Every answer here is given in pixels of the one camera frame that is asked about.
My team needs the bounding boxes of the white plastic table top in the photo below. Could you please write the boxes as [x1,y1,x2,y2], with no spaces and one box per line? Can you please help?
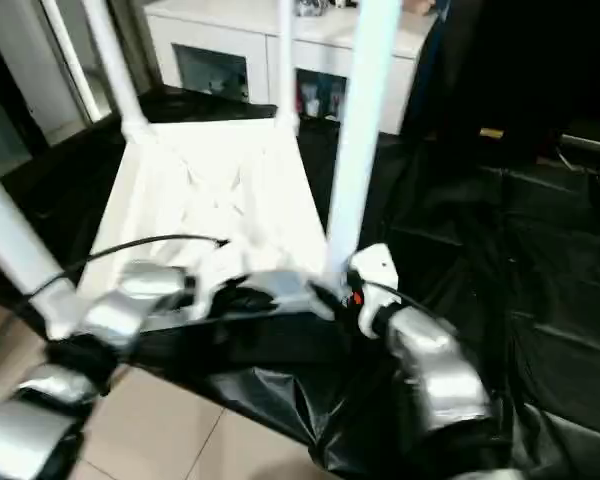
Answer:
[44,117,349,341]

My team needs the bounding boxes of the white plastic table leg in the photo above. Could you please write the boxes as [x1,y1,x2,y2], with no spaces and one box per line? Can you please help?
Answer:
[0,154,81,341]
[81,0,154,144]
[324,0,407,286]
[275,0,301,134]

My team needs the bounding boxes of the black shiny mat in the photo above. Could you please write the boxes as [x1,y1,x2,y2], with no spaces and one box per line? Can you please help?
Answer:
[0,84,600,480]

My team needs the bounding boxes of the white glass-door cabinet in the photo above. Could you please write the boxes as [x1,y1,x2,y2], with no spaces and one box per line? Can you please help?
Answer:
[142,0,439,135]

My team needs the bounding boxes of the grey curtain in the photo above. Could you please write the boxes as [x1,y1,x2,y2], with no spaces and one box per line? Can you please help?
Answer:
[107,0,161,96]

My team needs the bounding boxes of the long black bar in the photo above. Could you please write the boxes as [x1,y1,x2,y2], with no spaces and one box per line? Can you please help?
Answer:
[559,134,600,156]

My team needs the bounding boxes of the black backdrop cloth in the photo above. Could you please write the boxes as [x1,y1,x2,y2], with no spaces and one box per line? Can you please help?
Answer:
[404,0,600,156]

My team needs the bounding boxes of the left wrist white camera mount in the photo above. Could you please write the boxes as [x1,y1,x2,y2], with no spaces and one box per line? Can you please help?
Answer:
[184,244,254,321]

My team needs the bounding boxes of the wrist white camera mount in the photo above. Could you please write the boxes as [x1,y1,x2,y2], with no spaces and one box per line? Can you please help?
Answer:
[348,243,400,339]
[184,244,254,321]

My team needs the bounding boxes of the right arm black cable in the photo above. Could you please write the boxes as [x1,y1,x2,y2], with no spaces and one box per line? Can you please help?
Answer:
[352,272,461,341]

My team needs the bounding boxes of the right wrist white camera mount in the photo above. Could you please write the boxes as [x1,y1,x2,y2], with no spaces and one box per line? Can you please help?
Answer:
[348,243,400,339]

